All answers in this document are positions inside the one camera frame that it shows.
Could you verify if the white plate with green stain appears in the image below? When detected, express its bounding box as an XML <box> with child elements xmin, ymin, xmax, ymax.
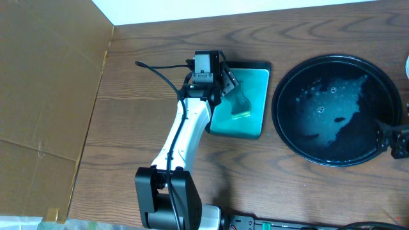
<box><xmin>405</xmin><ymin>56</ymin><xmax>409</xmax><ymax>79</ymax></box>

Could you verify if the black tray with green water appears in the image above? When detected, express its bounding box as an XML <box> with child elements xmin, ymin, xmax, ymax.
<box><xmin>205</xmin><ymin>61</ymin><xmax>272</xmax><ymax>139</ymax></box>

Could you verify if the round black serving tray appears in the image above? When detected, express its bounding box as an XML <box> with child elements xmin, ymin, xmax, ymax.
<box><xmin>272</xmin><ymin>54</ymin><xmax>403</xmax><ymax>167</ymax></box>

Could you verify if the green yellow sponge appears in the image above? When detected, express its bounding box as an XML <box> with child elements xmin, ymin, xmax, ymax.
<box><xmin>225</xmin><ymin>84</ymin><xmax>251</xmax><ymax>119</ymax></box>

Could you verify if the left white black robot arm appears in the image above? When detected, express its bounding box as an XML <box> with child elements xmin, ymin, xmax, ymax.
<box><xmin>135</xmin><ymin>61</ymin><xmax>238</xmax><ymax>229</ymax></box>

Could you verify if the brown cardboard sheet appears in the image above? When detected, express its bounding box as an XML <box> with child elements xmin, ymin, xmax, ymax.
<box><xmin>1</xmin><ymin>0</ymin><xmax>114</xmax><ymax>222</ymax></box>

